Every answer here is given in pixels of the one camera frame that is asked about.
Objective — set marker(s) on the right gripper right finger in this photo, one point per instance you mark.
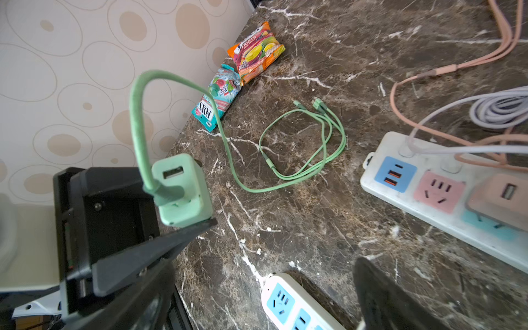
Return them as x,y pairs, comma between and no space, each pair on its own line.
385,305

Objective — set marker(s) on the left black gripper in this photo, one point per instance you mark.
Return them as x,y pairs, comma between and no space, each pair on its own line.
104,221

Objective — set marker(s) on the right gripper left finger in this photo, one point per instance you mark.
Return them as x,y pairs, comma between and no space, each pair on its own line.
147,304

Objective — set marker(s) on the short blue power strip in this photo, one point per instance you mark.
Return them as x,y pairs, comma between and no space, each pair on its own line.
289,306

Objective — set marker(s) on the long multicolour power strip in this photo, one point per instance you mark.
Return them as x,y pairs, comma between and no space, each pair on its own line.
436,189

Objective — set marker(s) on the light green charger cube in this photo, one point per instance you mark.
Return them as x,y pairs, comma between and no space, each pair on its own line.
178,185

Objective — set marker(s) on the pink charger cube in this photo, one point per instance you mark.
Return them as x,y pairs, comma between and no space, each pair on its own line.
502,197

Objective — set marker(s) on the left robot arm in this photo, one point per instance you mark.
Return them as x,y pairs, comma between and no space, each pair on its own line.
29,259

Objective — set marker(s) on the green Fox's candy bag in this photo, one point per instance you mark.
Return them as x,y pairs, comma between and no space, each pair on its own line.
224,88

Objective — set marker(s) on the orange candy bag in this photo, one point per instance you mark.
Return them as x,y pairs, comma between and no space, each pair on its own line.
256,53

